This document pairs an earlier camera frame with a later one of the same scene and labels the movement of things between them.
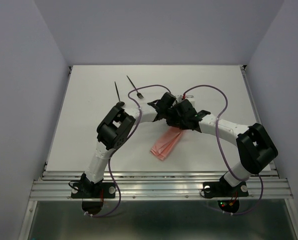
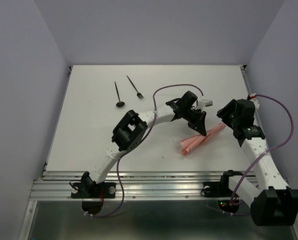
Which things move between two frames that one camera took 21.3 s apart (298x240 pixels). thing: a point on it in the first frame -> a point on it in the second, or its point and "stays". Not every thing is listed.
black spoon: (120, 103) stays
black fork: (139, 94) stays
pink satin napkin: (165, 142) -> (187, 144)
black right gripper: (181, 126) -> (224, 112)
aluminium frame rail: (159, 185) stays
